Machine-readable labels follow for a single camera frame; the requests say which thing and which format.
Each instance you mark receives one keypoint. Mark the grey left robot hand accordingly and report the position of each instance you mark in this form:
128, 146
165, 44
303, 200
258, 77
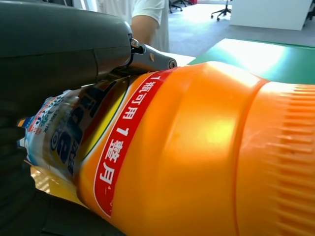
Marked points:
61, 49

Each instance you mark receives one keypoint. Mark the orange bottle with clear cap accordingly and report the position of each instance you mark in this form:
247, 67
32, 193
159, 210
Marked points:
196, 146

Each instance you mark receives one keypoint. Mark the person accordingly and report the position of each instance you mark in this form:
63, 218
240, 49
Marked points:
147, 8

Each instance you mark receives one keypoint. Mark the yellow plastic bag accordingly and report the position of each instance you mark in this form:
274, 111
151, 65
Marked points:
49, 185

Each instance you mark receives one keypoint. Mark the black office chair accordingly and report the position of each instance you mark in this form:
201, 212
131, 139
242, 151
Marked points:
221, 12
176, 5

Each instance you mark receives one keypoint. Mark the white cabinet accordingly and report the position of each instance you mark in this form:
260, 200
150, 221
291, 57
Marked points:
270, 14

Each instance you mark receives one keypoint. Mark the green table mat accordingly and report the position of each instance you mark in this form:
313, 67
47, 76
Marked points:
295, 68

